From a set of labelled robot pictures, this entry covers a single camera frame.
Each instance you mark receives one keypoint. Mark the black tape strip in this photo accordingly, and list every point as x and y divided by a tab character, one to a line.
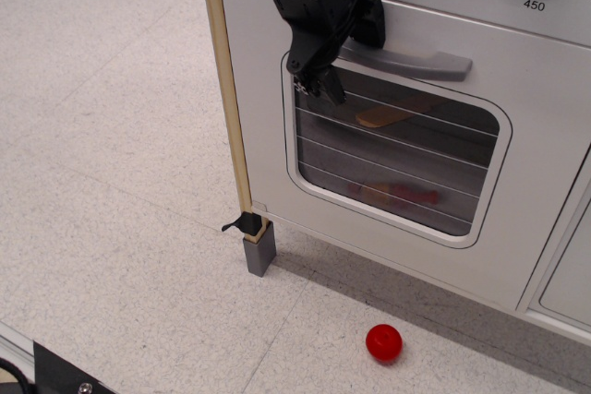
247	223

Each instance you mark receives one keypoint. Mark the light wooden leg post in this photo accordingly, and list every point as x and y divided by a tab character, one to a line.
226	78

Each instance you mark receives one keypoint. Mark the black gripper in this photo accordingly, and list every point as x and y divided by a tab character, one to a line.
319	30

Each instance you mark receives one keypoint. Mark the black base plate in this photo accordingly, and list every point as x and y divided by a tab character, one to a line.
53	374

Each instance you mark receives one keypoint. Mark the white cabinet door right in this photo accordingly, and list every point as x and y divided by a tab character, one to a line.
567	293

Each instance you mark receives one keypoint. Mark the grey leg foot cap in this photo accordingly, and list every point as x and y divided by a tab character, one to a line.
261	254

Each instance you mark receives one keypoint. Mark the wooden toy knife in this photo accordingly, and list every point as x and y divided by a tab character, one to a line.
388	114

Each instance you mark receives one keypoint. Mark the red toy ball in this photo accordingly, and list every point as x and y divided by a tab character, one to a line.
384	343

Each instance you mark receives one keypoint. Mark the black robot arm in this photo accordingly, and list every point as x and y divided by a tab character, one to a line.
319	30

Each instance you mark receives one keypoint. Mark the white toy kitchen body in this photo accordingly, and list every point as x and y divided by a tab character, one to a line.
508	89

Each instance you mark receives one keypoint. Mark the red toy ketchup bottle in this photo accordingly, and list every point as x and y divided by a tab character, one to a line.
389	196

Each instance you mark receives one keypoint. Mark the white toy oven door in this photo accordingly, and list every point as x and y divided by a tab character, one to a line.
392	145

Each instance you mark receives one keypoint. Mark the grey oven door handle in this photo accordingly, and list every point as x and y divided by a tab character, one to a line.
438	66

